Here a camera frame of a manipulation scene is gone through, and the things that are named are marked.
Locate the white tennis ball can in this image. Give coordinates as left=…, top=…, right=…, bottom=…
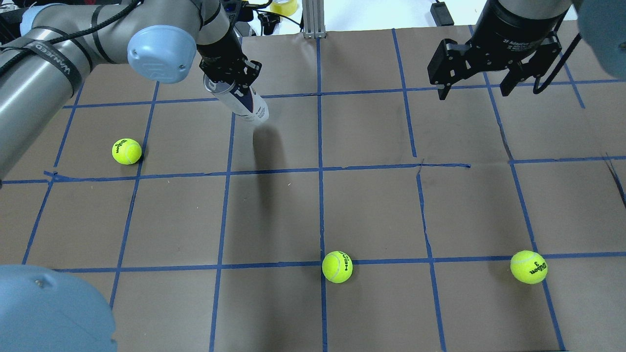
left=212, top=82, right=269, bottom=125

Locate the aluminium frame post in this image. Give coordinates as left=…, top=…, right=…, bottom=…
left=302, top=0, right=327, bottom=39

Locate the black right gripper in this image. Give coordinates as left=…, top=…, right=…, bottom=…
left=427, top=0, right=572, bottom=101

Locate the yellow tennis ball near right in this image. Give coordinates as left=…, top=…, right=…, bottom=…
left=112, top=138, right=143, bottom=165

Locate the yellow tape roll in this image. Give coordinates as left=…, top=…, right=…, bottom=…
left=270, top=0, right=299, bottom=17

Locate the yellow tennis ball by base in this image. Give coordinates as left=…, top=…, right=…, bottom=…
left=510, top=250, right=548, bottom=285

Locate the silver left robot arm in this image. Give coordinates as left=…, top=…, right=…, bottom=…
left=0, top=0, right=269, bottom=352

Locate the black power adapter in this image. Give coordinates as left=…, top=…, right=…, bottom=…
left=430, top=0, right=455, bottom=27

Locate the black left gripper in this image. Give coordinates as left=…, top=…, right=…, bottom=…
left=197, top=29, right=263, bottom=93

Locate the yellow tennis ball centre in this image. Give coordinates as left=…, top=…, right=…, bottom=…
left=322, top=250, right=354, bottom=284

